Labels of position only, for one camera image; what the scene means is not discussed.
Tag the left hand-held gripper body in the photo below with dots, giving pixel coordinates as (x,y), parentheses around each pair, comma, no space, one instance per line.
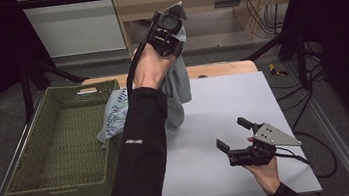
(166,28)

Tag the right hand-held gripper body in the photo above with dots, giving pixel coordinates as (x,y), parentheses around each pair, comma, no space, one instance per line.
(264,145)

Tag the grey cloth garment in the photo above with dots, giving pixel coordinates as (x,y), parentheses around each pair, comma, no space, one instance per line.
(178,87)

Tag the light blue printed cloth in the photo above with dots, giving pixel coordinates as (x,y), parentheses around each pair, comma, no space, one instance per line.
(115,113)

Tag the green woven basket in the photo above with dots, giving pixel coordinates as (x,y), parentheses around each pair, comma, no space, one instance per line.
(63,142)

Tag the person's right hand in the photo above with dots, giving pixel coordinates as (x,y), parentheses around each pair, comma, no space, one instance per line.
(265,172)

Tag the person's left hand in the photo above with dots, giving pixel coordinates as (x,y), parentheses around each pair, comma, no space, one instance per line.
(152,67)

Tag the yellow and black floor object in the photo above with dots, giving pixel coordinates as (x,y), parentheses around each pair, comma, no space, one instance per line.
(276,70)

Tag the black metal stand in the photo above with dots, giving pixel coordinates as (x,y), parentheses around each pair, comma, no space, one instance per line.
(300,59)
(26,86)

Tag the white cabinet panel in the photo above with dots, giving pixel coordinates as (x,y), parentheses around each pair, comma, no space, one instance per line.
(76,26)

